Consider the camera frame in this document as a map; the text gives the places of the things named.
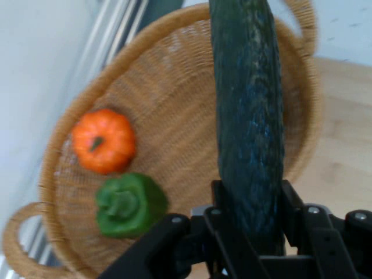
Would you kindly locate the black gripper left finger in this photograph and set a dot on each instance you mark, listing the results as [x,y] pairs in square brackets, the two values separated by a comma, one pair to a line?
[180,250]

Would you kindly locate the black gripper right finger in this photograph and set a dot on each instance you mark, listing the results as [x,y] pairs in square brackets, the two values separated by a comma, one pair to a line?
[337,247]

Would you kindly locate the dark green cucumber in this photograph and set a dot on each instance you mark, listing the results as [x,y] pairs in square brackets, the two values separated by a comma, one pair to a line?
[247,116]

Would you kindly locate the green bell pepper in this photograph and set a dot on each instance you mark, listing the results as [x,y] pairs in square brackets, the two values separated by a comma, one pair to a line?
[130,206]

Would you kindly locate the small orange pumpkin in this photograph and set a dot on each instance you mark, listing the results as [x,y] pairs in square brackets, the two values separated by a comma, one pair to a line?
[104,142]

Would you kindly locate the woven wicker basket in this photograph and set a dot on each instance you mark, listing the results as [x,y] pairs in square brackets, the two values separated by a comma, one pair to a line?
[174,116]

